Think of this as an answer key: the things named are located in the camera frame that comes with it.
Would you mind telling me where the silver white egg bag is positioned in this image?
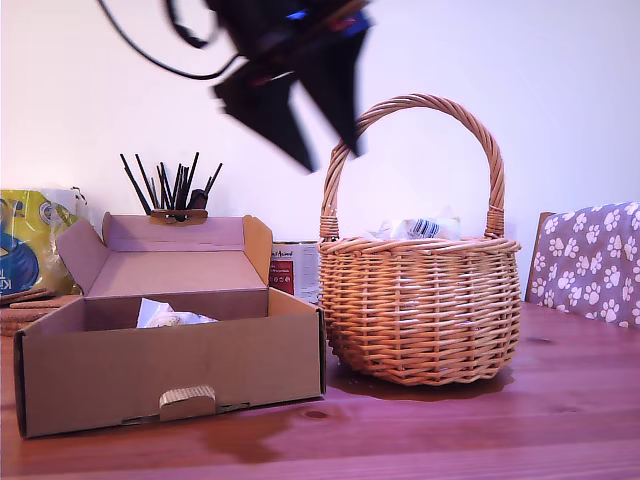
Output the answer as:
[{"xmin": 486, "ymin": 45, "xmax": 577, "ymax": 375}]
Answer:
[{"xmin": 135, "ymin": 297, "xmax": 220, "ymax": 330}]

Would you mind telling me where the long black loop cable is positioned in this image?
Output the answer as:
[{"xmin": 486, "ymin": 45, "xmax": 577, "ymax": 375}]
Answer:
[{"xmin": 96, "ymin": 0, "xmax": 246, "ymax": 81}]

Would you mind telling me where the yellow and blue plastic bag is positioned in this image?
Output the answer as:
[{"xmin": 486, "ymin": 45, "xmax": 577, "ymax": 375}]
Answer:
[{"xmin": 0, "ymin": 186, "xmax": 91, "ymax": 296}]

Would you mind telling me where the white and red carton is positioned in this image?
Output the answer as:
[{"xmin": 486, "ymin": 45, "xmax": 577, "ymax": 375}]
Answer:
[{"xmin": 269, "ymin": 240, "xmax": 321, "ymax": 305}]

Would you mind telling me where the woven wicker basket with handle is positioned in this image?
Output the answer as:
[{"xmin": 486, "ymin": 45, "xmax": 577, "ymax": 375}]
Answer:
[{"xmin": 317, "ymin": 93, "xmax": 523, "ymax": 387}]

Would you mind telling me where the brown cardboard box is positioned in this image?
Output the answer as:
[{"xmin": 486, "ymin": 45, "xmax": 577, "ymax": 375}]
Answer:
[{"xmin": 13, "ymin": 213, "xmax": 327, "ymax": 440}]

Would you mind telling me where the black reed stick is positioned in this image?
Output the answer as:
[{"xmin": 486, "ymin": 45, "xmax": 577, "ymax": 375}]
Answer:
[
  {"xmin": 180, "ymin": 151, "xmax": 200, "ymax": 209},
  {"xmin": 157, "ymin": 160, "xmax": 172, "ymax": 210},
  {"xmin": 202, "ymin": 160, "xmax": 224, "ymax": 195},
  {"xmin": 134, "ymin": 153, "xmax": 160, "ymax": 211},
  {"xmin": 118, "ymin": 152, "xmax": 152, "ymax": 215}
]

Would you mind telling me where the short black loop cable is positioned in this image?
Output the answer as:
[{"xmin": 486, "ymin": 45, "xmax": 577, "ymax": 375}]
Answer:
[{"xmin": 164, "ymin": 0, "xmax": 224, "ymax": 50}]

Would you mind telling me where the thick cork trivet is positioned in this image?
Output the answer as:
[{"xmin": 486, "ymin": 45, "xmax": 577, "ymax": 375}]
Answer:
[{"xmin": 0, "ymin": 294, "xmax": 84, "ymax": 337}]

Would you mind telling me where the wooden reed stick holder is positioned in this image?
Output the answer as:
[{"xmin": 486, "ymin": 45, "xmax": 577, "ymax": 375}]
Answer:
[{"xmin": 149, "ymin": 208, "xmax": 209, "ymax": 226}]

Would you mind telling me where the thin round cork coaster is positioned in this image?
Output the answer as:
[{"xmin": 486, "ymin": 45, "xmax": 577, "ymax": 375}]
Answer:
[{"xmin": 0, "ymin": 287, "xmax": 64, "ymax": 307}]

